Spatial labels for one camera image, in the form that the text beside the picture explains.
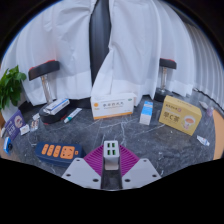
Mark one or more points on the purple box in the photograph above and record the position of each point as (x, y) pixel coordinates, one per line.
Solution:
(14, 125)

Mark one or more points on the white and blue sachet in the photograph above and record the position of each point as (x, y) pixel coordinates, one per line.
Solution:
(203, 140)

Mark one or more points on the wide white curtain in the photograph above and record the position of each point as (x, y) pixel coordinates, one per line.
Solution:
(56, 36)

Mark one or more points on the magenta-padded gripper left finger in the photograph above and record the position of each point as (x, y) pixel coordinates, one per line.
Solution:
(90, 166)

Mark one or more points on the white vertical blinds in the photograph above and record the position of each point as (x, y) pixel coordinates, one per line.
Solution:
(210, 66)

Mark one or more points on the green leafy plant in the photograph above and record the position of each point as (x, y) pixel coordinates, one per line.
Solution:
(10, 86)

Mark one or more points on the white curtain with folded edge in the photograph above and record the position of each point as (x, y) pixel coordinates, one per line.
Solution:
(146, 46)

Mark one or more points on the small clear bottle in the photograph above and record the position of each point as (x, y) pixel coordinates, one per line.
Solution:
(209, 111)

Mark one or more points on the white plant pot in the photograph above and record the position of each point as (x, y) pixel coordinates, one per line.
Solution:
(7, 111)

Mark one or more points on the yellow box with cup print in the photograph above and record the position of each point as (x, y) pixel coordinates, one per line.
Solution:
(180, 115)

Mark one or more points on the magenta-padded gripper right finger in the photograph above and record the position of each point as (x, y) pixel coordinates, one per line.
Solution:
(131, 166)

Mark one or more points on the plain white sachet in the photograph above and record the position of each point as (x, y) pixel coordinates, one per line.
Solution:
(36, 116)

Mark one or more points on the white and blue flat box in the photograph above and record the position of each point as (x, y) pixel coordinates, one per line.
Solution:
(56, 106)

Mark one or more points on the white sachet with print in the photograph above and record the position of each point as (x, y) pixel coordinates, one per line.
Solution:
(25, 129)

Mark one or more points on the small white tube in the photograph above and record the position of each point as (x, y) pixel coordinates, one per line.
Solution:
(203, 105)

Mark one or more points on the sachet with brown print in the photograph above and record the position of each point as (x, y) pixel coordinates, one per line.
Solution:
(34, 125)

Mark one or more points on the white box with orange stripe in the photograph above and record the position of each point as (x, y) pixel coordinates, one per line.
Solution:
(112, 106)

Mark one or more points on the small blue and white box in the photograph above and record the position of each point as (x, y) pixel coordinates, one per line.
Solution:
(146, 113)

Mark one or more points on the small bright blue box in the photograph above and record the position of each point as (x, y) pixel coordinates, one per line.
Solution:
(7, 145)

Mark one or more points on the blue power strip orange sockets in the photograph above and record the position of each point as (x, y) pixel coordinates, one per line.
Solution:
(58, 153)

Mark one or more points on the small black round object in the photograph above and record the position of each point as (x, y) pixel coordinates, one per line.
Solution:
(10, 146)

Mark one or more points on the white tube with teal cap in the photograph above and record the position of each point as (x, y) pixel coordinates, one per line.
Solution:
(72, 115)

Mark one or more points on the white charger block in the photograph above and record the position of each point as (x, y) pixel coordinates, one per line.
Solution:
(111, 155)

